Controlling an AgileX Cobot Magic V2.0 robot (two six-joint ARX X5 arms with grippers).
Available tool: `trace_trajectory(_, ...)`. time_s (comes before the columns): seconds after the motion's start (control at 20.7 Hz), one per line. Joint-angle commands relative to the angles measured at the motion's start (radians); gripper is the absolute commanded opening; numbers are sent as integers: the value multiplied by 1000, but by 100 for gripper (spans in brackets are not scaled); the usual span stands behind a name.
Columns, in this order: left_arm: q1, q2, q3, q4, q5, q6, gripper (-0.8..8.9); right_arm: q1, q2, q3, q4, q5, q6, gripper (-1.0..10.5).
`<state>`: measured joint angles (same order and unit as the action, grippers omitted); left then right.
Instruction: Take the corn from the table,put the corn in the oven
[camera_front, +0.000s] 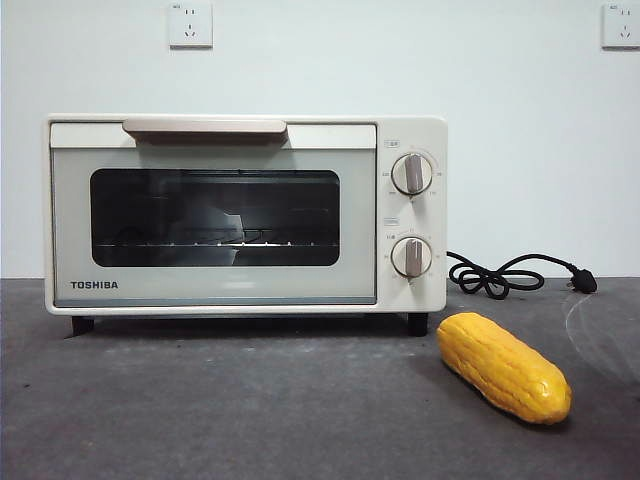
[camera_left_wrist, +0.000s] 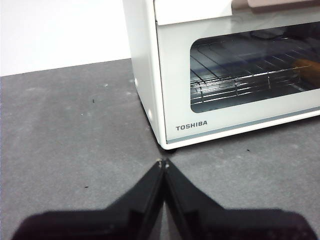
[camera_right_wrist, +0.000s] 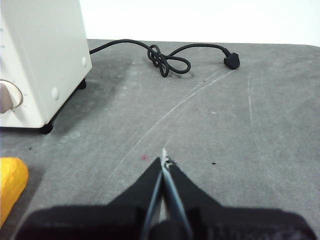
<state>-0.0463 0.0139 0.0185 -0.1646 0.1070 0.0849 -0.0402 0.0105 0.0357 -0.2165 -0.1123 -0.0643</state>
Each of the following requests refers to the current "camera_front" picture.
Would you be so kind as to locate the yellow corn cob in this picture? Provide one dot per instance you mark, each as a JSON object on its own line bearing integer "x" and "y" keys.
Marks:
{"x": 505, "y": 367}

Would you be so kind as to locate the cream Toshiba toaster oven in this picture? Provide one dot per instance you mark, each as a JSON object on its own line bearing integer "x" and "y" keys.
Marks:
{"x": 436, "y": 220}

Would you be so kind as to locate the round temperature knob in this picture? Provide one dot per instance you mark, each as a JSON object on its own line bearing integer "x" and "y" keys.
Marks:
{"x": 412, "y": 174}

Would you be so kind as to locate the white wall socket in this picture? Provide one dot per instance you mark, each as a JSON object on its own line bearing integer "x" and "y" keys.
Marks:
{"x": 190, "y": 25}
{"x": 621, "y": 26}

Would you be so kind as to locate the round timer knob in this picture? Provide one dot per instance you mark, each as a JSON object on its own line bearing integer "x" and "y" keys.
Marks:
{"x": 412, "y": 257}

